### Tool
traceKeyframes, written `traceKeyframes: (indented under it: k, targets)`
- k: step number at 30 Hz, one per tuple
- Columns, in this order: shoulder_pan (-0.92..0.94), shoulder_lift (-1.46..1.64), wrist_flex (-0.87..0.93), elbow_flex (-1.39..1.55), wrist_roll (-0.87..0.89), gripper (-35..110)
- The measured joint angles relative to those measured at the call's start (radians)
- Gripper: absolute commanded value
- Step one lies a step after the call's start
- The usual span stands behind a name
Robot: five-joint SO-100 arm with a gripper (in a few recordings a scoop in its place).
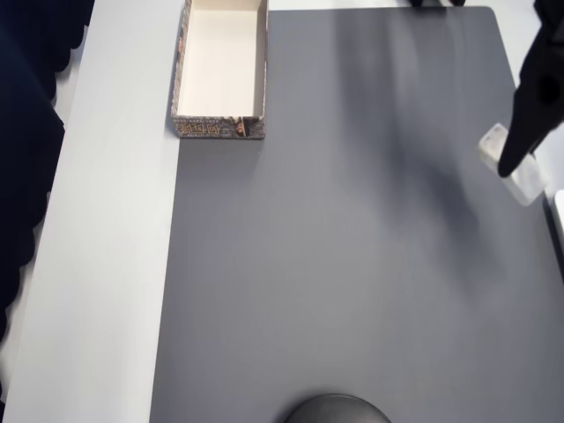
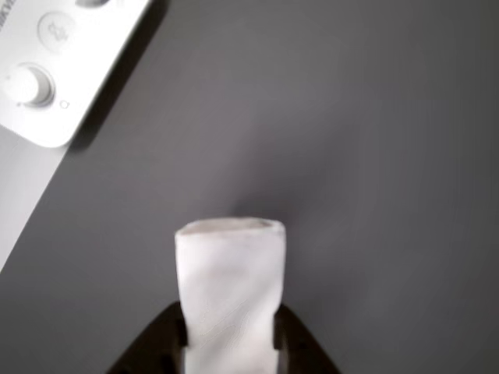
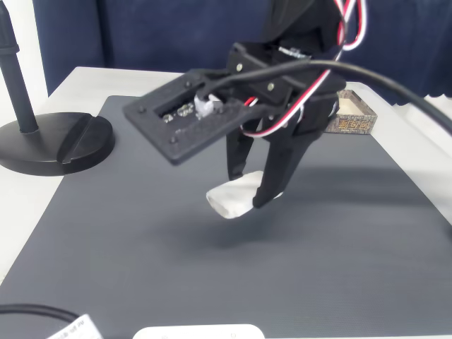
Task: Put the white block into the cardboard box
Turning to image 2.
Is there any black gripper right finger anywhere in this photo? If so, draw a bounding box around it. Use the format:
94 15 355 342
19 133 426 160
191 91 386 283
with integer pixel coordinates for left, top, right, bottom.
272 303 344 374

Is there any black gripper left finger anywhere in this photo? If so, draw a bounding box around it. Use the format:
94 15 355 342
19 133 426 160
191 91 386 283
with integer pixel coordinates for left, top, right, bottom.
104 302 190 374

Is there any white rectangular block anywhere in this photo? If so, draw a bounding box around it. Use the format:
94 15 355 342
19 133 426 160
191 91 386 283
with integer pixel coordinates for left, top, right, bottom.
174 218 287 374

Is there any gray desk mat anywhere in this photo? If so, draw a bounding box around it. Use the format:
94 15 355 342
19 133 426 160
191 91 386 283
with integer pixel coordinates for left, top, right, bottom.
0 0 499 374

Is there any white remote device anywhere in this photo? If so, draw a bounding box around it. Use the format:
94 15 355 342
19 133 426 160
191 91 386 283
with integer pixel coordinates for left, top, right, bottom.
0 0 152 149

